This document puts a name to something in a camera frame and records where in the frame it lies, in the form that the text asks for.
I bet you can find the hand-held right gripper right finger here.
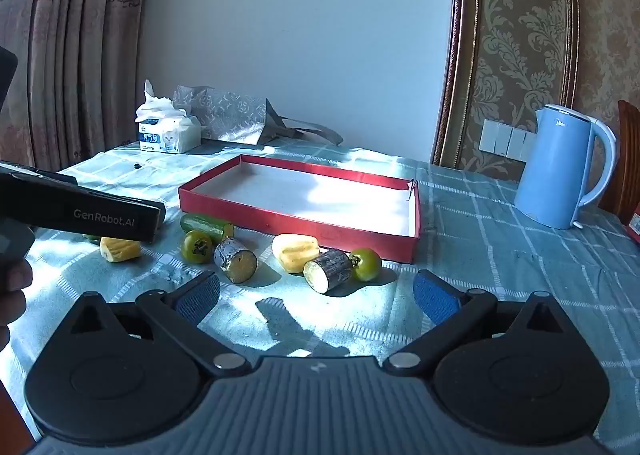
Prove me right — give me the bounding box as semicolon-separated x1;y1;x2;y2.
382;269;571;377

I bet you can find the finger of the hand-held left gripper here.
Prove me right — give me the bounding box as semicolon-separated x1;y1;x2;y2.
144;202;167;242

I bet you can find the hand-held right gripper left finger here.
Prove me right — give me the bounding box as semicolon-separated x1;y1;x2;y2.
70;271;253;378

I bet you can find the cut green cucumber piece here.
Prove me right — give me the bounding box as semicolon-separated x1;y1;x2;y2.
180;212;235;245

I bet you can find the yellow ridged corn piece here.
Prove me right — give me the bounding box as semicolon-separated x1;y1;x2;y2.
99;236;142;264

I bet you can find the green tomato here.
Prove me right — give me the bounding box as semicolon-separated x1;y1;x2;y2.
182;230;214;264
350;248;382;282

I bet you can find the yellow bell pepper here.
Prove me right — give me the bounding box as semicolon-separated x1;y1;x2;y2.
272;233;321;274

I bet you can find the red shallow cardboard box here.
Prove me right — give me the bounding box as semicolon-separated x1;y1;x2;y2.
178;154;422;264

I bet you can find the person's left hand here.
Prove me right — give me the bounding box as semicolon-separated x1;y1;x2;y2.
0;255;34;352

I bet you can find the white tissue pack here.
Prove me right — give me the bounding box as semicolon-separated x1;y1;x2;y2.
135;79;202;154

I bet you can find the grey patterned paper bag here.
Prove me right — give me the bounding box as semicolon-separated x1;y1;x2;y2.
172;85;345;146

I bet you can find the beige patterned curtain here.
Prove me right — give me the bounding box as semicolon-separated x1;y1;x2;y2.
0;0;157;174

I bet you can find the blue electric kettle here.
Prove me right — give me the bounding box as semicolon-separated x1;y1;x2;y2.
514;104;619;231

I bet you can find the brown wooden chair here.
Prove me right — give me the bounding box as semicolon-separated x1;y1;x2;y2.
597;100;640;227

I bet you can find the grey wall switch panel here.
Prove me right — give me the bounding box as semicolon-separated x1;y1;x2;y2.
479;118;539;160

